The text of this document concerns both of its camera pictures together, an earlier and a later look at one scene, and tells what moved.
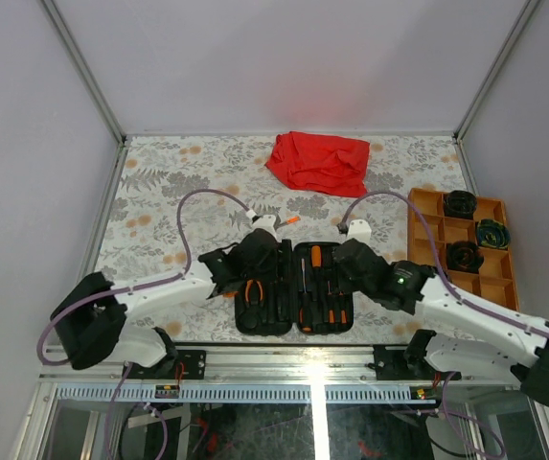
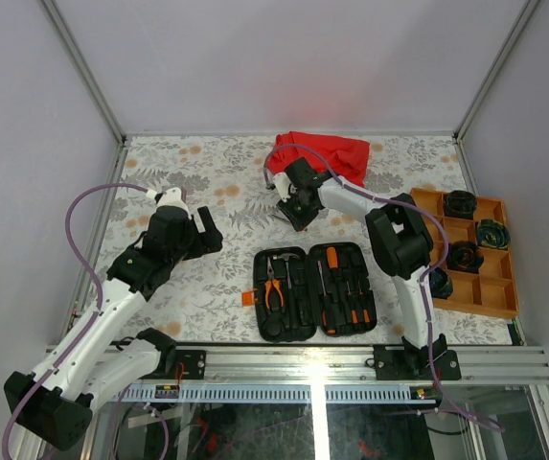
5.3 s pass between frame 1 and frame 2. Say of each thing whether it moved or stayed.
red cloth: stayed
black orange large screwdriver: moved
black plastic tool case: moved
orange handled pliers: moved
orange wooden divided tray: stayed
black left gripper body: moved
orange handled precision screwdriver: moved
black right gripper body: moved
